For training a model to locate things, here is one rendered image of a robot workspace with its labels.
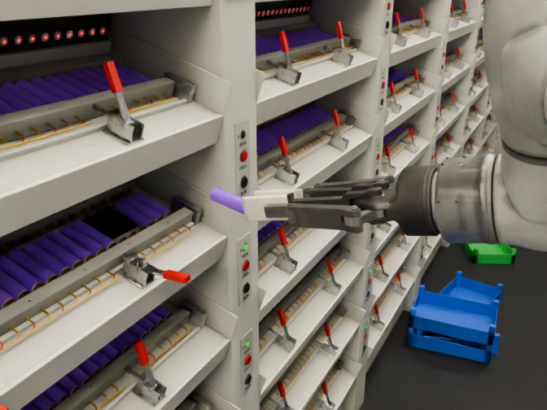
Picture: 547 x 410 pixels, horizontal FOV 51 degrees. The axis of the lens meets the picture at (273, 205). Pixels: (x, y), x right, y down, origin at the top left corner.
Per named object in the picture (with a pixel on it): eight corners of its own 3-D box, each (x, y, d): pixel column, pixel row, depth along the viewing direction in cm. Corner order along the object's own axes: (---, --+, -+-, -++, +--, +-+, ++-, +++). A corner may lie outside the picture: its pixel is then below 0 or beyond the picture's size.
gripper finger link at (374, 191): (387, 220, 63) (385, 224, 61) (294, 224, 67) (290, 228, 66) (382, 185, 62) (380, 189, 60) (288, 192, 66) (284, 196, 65)
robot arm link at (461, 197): (487, 167, 52) (422, 170, 55) (495, 259, 54) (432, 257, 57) (501, 143, 59) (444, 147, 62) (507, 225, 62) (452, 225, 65)
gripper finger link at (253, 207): (298, 218, 68) (295, 220, 67) (247, 219, 71) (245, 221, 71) (293, 194, 67) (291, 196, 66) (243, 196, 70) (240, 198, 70)
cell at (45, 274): (19, 257, 71) (57, 283, 69) (6, 263, 70) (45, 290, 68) (20, 246, 70) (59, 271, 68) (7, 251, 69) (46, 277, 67)
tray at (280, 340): (358, 278, 162) (376, 239, 156) (253, 411, 113) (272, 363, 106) (298, 244, 168) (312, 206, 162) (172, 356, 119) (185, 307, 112)
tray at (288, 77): (371, 75, 141) (392, 20, 134) (248, 128, 91) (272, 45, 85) (301, 45, 147) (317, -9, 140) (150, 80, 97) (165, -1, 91)
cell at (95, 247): (69, 233, 78) (105, 255, 76) (59, 238, 76) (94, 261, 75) (70, 222, 77) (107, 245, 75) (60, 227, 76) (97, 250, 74)
